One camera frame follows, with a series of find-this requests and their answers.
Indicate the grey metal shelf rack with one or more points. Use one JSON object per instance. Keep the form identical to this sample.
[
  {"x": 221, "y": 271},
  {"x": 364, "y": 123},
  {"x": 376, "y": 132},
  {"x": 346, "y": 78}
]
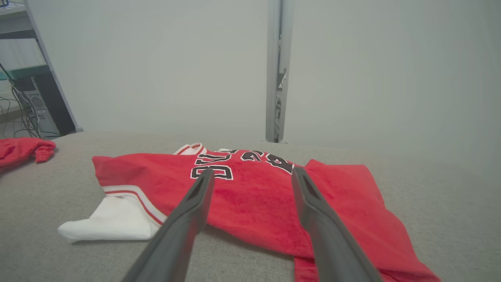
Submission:
[{"x": 43, "y": 51}]

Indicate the grey partition post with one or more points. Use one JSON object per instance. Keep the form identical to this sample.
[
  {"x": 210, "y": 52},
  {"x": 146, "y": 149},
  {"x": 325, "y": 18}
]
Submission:
[{"x": 274, "y": 78}]

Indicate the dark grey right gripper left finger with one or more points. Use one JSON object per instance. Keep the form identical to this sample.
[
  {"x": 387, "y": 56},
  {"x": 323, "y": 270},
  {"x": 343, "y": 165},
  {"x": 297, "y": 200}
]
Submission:
[{"x": 176, "y": 239}]

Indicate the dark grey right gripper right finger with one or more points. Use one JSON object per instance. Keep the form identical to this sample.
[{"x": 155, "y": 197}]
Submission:
[{"x": 332, "y": 243}]

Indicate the red shorts with white stripe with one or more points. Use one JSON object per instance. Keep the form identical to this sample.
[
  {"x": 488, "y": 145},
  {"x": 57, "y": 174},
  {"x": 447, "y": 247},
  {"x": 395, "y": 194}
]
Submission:
[{"x": 19, "y": 150}]

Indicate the red basketball jersey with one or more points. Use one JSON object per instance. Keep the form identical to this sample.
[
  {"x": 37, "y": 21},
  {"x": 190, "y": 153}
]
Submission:
[{"x": 254, "y": 203}]

